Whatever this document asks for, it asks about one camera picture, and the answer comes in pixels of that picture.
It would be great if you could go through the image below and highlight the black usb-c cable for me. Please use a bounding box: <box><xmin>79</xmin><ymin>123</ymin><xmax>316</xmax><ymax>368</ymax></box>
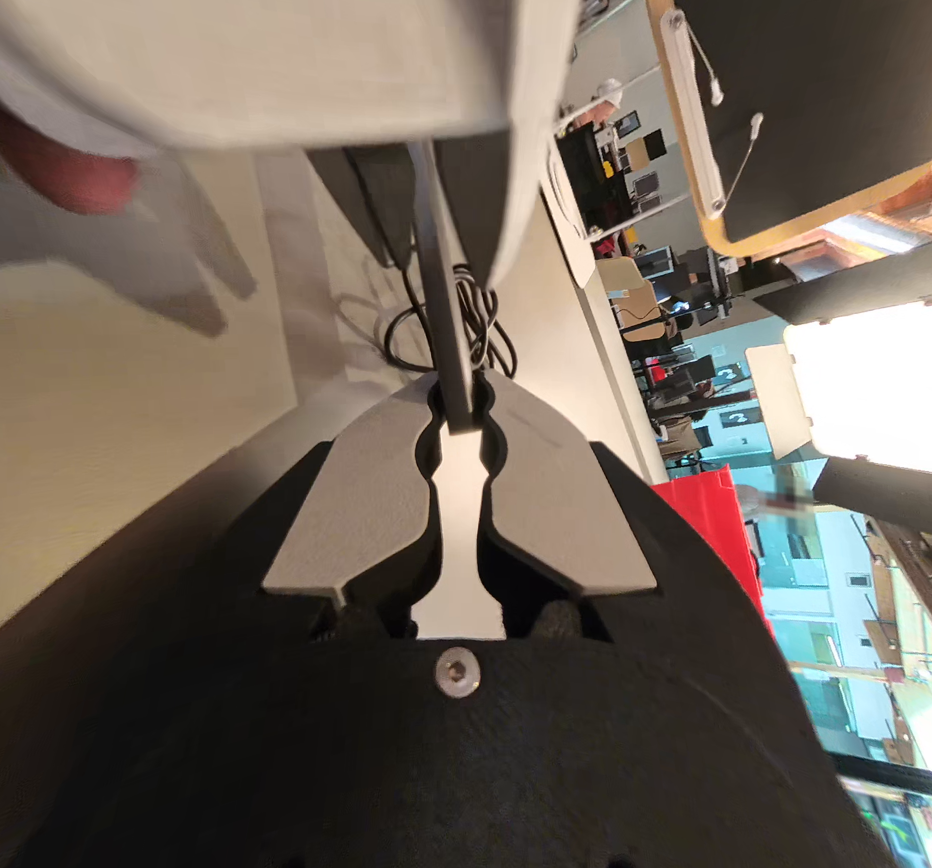
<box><xmin>382</xmin><ymin>245</ymin><xmax>519</xmax><ymax>379</ymax></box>

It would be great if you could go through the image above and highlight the tan wooden chair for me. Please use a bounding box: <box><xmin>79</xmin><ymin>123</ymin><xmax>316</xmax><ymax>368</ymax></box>
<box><xmin>597</xmin><ymin>256</ymin><xmax>667</xmax><ymax>341</ymax></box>

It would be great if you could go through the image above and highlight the black board with wooden frame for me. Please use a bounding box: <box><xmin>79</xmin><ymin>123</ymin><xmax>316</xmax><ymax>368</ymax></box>
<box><xmin>647</xmin><ymin>0</ymin><xmax>932</xmax><ymax>259</ymax></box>

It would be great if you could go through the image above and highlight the person's left hand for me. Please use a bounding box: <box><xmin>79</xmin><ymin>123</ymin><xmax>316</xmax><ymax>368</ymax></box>
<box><xmin>0</xmin><ymin>109</ymin><xmax>141</xmax><ymax>217</ymax></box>

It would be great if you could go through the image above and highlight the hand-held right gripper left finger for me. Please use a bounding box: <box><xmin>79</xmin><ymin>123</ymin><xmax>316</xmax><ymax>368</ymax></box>
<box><xmin>261</xmin><ymin>373</ymin><xmax>444</xmax><ymax>604</ymax></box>

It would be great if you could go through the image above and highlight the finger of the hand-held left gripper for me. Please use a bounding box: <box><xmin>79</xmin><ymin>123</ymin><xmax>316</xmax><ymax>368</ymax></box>
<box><xmin>0</xmin><ymin>0</ymin><xmax>512</xmax><ymax>266</ymax></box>
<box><xmin>437</xmin><ymin>0</ymin><xmax>592</xmax><ymax>288</ymax></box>

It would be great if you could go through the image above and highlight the white metal bar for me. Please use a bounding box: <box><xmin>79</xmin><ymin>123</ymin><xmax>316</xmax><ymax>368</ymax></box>
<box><xmin>659</xmin><ymin>7</ymin><xmax>728</xmax><ymax>219</ymax></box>

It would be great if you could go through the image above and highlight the red plastic bin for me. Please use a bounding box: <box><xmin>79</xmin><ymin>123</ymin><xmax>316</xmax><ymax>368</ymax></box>
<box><xmin>650</xmin><ymin>464</ymin><xmax>767</xmax><ymax>625</ymax></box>

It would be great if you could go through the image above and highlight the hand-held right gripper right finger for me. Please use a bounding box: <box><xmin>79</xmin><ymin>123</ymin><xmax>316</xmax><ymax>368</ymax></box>
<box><xmin>475</xmin><ymin>370</ymin><xmax>658</xmax><ymax>597</ymax></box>

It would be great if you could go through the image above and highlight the bright light panel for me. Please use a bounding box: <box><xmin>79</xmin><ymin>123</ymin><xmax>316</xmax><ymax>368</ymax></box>
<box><xmin>782</xmin><ymin>300</ymin><xmax>932</xmax><ymax>476</ymax></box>

